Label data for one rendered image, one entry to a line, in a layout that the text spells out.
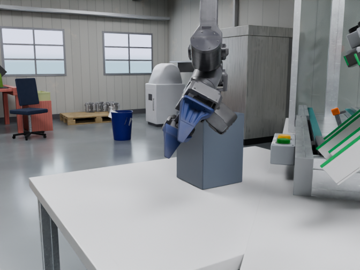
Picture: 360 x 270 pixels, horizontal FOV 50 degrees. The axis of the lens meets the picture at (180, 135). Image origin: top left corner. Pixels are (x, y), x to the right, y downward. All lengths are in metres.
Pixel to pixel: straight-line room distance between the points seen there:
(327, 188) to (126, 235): 0.53
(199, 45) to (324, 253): 0.43
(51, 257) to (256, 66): 4.93
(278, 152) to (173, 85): 6.55
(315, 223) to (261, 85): 5.10
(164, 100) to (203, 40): 6.87
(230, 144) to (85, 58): 8.30
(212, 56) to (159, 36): 9.34
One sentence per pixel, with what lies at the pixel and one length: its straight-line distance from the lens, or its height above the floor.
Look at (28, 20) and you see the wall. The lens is 9.02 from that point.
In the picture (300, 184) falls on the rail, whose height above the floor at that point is 0.89.
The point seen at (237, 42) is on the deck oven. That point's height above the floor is 1.54.
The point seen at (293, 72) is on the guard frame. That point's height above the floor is 1.16.
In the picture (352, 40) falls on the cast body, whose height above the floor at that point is 1.24.
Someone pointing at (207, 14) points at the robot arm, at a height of 1.30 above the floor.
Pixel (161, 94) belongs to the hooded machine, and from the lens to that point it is 7.54.
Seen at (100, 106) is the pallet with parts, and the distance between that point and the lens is 8.91.
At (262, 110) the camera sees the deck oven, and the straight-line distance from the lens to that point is 5.98.
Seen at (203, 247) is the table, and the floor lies 0.86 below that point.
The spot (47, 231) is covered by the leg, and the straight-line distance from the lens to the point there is 1.24.
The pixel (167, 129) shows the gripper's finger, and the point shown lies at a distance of 0.76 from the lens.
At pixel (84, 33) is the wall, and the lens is 9.29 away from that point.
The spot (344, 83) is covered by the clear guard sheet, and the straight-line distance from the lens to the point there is 2.51.
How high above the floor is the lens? 1.19
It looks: 10 degrees down
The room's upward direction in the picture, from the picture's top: straight up
